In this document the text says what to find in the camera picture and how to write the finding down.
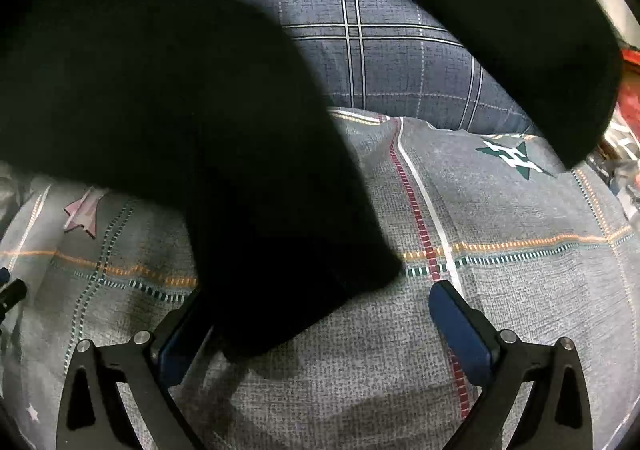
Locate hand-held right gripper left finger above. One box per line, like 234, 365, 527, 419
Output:
55, 291, 217, 450

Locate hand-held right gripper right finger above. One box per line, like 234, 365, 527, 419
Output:
428, 280, 597, 450

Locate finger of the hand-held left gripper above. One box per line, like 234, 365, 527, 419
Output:
0, 268, 29, 318

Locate black pants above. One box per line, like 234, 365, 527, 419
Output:
0, 0, 626, 364

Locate grey plaid star bed sheet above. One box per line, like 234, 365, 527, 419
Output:
0, 107, 640, 450

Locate red printed packaging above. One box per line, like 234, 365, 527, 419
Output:
594, 46, 640, 213

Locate blue plaid pillow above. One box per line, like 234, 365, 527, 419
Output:
162, 0, 545, 137

